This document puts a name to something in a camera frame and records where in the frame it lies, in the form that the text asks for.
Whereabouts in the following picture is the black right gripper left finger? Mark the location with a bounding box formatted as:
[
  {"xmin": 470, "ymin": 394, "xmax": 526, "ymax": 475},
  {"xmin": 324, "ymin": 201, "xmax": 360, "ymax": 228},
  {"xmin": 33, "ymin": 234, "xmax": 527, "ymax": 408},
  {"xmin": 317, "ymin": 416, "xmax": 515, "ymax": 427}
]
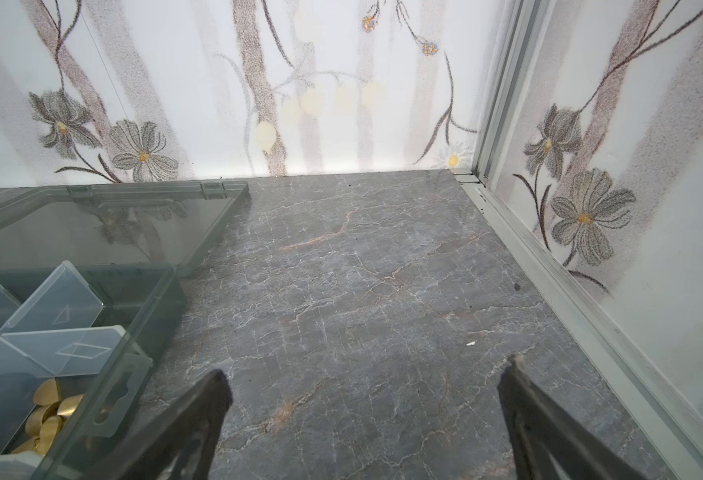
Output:
[{"xmin": 90, "ymin": 369, "xmax": 234, "ymax": 479}]

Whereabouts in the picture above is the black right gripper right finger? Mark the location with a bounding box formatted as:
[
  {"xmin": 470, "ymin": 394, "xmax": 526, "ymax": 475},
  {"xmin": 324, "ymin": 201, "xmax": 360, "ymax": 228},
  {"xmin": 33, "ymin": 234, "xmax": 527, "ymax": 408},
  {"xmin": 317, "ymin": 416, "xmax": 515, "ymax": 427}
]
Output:
[{"xmin": 497, "ymin": 355, "xmax": 643, "ymax": 479}]

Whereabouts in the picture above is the green plastic organizer box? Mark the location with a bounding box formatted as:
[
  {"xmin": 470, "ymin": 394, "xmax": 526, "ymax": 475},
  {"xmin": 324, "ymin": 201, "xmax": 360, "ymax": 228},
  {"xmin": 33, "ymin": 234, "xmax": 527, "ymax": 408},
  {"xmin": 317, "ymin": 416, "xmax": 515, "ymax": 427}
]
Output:
[{"xmin": 0, "ymin": 180, "xmax": 249, "ymax": 479}]

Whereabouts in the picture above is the brass wing nut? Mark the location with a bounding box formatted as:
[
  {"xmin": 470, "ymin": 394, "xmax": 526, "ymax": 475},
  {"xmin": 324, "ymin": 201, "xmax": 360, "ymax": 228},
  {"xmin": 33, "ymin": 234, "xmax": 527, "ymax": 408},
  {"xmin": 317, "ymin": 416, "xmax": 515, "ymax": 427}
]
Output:
[{"xmin": 11, "ymin": 379, "xmax": 85, "ymax": 456}]

